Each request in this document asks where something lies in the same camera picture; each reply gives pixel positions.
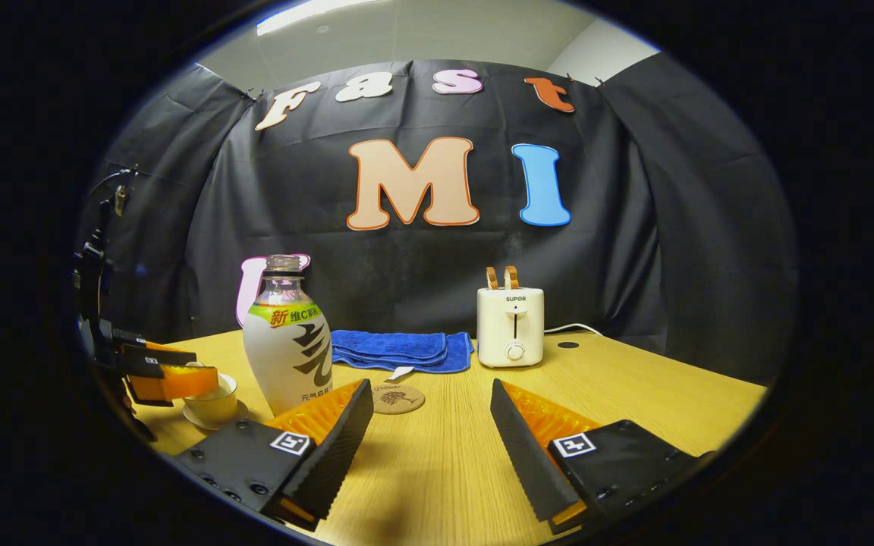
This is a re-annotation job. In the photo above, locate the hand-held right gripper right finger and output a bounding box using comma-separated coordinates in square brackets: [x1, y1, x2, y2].
[490, 378, 718, 535]

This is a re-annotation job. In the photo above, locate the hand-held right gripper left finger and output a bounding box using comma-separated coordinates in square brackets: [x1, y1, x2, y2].
[174, 378, 375, 532]

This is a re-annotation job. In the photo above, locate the cream teacup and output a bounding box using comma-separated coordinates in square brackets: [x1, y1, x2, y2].
[185, 373, 239, 426]

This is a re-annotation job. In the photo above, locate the round cork coaster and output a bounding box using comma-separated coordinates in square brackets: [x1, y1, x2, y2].
[371, 383, 426, 415]

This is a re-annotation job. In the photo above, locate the white plastic water bottle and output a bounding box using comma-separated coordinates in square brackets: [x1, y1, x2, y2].
[243, 254, 333, 416]

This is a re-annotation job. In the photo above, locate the folded blue towel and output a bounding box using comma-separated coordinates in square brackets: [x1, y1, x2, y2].
[331, 329, 475, 381]

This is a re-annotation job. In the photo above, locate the white toaster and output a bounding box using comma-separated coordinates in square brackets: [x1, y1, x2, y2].
[476, 287, 545, 369]

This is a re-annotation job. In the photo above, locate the black backdrop cloth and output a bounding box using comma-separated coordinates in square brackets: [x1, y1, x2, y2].
[77, 55, 798, 388]

